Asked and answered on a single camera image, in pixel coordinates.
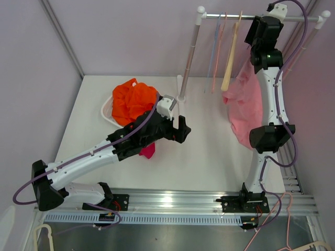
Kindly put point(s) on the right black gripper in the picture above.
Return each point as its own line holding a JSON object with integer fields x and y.
{"x": 250, "y": 36}

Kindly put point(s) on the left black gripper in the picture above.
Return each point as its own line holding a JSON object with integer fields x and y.
{"x": 179, "y": 135}

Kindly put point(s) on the magenta t shirt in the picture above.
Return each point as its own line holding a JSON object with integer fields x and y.
{"x": 148, "y": 151}

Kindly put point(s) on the blue wire hanger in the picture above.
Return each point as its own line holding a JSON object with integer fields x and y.
{"x": 213, "y": 51}

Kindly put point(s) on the beige wooden hanger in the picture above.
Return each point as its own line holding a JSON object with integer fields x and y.
{"x": 231, "y": 56}

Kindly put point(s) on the orange t shirt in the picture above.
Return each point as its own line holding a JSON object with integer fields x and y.
{"x": 131, "y": 100}

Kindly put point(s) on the pink t shirt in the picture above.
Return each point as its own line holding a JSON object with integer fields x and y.
{"x": 244, "y": 102}

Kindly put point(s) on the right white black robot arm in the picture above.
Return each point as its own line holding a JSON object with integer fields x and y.
{"x": 275, "y": 129}

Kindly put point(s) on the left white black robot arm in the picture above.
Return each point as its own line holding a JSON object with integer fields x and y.
{"x": 53, "y": 183}

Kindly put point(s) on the beige hanger bottom right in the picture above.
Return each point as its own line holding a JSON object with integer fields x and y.
{"x": 311, "y": 245}

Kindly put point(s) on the metal clothes rack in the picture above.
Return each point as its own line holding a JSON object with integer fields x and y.
{"x": 202, "y": 15}

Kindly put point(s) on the white plastic laundry basket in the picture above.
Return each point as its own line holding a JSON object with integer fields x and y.
{"x": 106, "y": 112}

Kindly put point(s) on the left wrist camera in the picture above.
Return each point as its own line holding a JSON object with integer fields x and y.
{"x": 165, "y": 106}

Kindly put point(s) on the pink wire hanger on rack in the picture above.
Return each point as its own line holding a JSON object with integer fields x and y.
{"x": 221, "y": 28}

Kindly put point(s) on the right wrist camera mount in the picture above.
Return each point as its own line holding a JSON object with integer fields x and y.
{"x": 277, "y": 10}

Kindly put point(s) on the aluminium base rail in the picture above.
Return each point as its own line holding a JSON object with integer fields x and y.
{"x": 201, "y": 202}

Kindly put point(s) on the white cable duct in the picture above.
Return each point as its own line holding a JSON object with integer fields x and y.
{"x": 171, "y": 219}

